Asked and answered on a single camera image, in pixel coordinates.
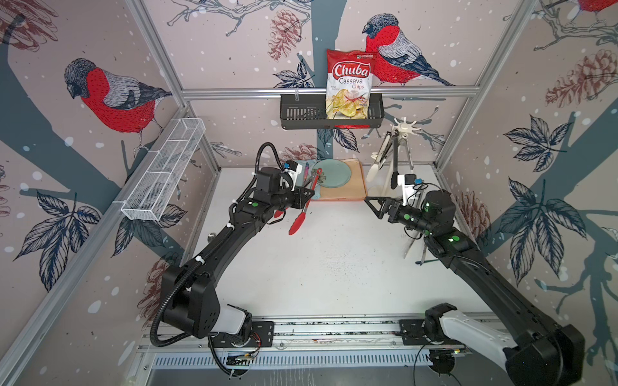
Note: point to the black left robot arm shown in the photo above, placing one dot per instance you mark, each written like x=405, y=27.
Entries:
x=189, y=305

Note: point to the orange tray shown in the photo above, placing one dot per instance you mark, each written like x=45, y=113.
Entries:
x=355, y=189

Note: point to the Chuba cassava chips bag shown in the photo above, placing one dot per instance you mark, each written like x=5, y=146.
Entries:
x=349, y=82

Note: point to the colourful handled knife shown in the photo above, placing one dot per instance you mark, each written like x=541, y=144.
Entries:
x=307, y=170

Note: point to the light blue cloth napkin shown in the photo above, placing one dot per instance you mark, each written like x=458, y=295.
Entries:
x=314, y=193

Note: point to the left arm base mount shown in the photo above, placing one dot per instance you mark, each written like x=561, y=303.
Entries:
x=235, y=328

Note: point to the white mesh wall basket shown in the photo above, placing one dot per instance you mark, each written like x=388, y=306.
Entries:
x=157, y=185

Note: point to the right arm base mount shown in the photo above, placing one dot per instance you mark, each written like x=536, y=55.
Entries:
x=426, y=330

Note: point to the red silicone tongs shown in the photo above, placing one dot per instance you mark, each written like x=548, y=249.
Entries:
x=302, y=216

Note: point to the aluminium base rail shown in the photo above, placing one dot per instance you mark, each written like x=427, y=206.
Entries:
x=301, y=343

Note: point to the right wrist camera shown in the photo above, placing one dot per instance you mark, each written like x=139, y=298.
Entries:
x=410, y=184

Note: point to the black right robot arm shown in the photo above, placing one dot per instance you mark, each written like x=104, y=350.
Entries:
x=535, y=350

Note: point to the plain steel tongs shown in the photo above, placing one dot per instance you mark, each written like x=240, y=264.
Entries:
x=406, y=150

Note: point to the green ceramic plate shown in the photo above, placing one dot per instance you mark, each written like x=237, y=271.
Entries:
x=335, y=173

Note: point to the cream utensil rack stand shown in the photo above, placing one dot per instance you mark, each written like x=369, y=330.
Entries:
x=403, y=126

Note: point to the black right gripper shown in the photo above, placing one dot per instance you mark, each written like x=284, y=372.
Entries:
x=390, y=203

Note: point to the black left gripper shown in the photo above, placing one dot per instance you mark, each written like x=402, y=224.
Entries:
x=300, y=199

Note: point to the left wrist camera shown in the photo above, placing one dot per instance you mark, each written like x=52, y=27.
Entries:
x=295, y=170

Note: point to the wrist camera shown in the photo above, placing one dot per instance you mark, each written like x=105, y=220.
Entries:
x=410, y=184
x=295, y=170

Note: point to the black wire shelf basket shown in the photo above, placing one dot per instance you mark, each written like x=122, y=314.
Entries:
x=308, y=112

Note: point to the cream handled utensil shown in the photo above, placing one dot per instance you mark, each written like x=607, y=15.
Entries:
x=417, y=250

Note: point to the black steel tongs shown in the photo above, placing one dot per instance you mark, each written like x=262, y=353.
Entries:
x=390, y=184

